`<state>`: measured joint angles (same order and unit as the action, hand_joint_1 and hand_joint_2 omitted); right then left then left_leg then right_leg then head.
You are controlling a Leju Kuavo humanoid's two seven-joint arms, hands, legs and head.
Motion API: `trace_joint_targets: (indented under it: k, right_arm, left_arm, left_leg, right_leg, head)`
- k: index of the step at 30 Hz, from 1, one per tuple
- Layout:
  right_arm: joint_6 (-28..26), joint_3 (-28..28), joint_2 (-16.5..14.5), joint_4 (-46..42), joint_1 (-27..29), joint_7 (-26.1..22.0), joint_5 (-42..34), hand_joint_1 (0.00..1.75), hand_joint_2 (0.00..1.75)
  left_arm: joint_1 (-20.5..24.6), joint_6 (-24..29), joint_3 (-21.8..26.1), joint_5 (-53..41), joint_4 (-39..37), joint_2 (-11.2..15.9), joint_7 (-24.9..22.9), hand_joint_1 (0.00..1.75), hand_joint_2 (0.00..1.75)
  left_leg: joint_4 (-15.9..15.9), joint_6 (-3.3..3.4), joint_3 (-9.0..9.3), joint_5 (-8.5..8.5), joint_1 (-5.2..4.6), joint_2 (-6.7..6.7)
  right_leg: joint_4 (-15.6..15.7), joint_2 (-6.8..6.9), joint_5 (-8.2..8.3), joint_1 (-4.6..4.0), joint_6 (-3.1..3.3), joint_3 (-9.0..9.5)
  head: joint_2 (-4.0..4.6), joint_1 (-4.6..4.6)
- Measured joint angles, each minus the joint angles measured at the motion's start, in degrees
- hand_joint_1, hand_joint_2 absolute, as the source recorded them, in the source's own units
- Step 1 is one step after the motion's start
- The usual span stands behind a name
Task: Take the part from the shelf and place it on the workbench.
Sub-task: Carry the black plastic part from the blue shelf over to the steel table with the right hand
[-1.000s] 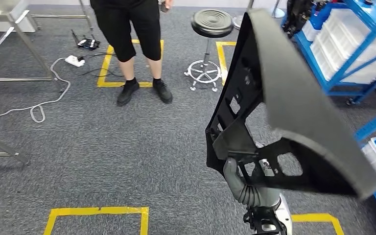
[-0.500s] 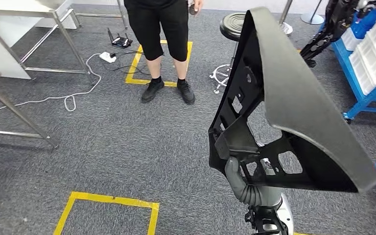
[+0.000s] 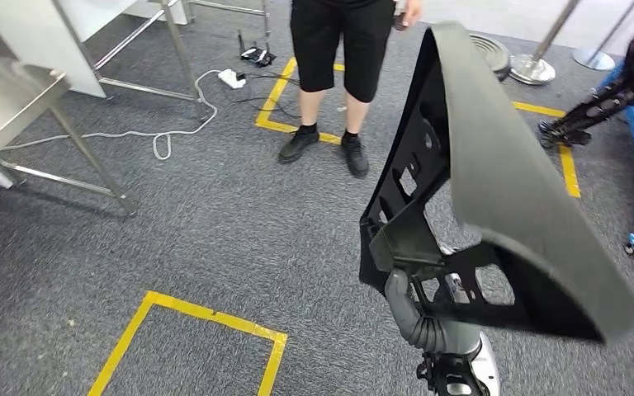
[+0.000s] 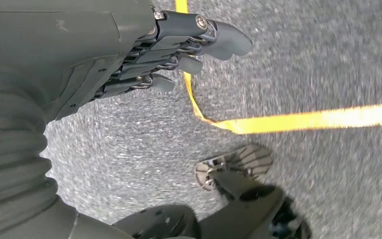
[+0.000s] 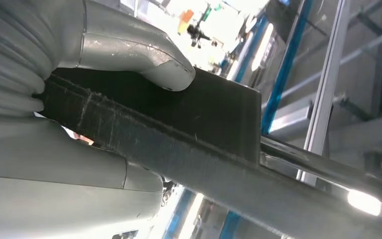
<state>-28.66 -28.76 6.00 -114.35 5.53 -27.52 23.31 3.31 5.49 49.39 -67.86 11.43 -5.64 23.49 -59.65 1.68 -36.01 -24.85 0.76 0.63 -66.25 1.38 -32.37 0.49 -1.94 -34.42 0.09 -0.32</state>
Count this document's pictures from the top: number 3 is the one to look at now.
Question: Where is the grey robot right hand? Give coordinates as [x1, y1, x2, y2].
[385, 268, 483, 356]

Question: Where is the person's hand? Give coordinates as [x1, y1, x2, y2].
[393, 0, 423, 31]

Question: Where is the black plastic car part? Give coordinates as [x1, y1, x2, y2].
[358, 21, 634, 346]

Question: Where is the stainless steel workbench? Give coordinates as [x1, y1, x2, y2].
[0, 49, 139, 218]

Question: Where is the person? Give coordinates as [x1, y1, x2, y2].
[277, 0, 424, 180]

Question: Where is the silver barrier stanchion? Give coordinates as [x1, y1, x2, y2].
[572, 0, 634, 72]
[508, 0, 584, 87]

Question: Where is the black router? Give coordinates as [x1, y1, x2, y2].
[236, 30, 277, 68]

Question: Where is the yellow floor tape outline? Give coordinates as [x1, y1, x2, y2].
[255, 57, 347, 147]
[87, 290, 289, 396]
[512, 101, 582, 199]

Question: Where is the white power strip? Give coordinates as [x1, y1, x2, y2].
[217, 68, 248, 90]

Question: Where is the black floor cable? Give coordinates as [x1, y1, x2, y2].
[232, 71, 303, 120]

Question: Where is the white power cable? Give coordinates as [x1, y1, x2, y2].
[0, 68, 220, 161]

